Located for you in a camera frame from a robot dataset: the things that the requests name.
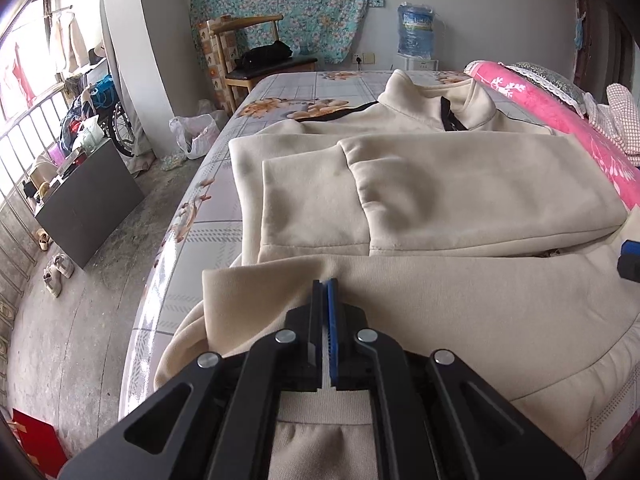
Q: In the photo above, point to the black bag on chair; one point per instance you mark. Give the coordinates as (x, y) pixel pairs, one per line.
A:
(263, 57)

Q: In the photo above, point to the lace trimmed grey pillow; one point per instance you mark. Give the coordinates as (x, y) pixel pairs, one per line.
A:
(553, 82)

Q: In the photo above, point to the white plastic bag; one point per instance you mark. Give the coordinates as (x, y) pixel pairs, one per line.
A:
(196, 135)

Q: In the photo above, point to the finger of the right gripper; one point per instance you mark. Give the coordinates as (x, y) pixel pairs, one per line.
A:
(628, 263)

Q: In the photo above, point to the beige shoe pair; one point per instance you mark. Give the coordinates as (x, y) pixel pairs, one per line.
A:
(61, 266)

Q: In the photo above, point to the dark grey board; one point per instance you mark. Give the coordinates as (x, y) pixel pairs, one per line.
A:
(83, 211)

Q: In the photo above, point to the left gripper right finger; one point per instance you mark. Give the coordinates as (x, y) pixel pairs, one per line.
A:
(433, 416)

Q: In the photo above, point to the bicycle wheel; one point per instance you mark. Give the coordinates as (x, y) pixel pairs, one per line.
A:
(120, 130)

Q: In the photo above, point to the white water dispenser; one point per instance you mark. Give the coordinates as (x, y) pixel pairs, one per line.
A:
(406, 62)

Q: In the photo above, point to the bed with floral plaid sheet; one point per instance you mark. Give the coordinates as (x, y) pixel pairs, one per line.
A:
(215, 199)

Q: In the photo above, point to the wooden chair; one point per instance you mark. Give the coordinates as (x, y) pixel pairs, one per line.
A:
(233, 74)

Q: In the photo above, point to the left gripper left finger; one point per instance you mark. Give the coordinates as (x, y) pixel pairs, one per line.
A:
(216, 418)

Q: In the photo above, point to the blue water bottle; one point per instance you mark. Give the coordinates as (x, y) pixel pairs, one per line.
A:
(415, 30)

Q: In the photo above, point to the checked pink white cloth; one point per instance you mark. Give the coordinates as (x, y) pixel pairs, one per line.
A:
(618, 120)

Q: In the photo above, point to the wall power socket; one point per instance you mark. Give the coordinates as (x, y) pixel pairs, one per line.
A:
(363, 58)

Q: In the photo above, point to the cream zip jacket black trim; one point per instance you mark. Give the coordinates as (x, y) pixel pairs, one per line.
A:
(425, 239)

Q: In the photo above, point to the pink floral blanket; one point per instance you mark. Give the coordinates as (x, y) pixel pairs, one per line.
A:
(550, 110)

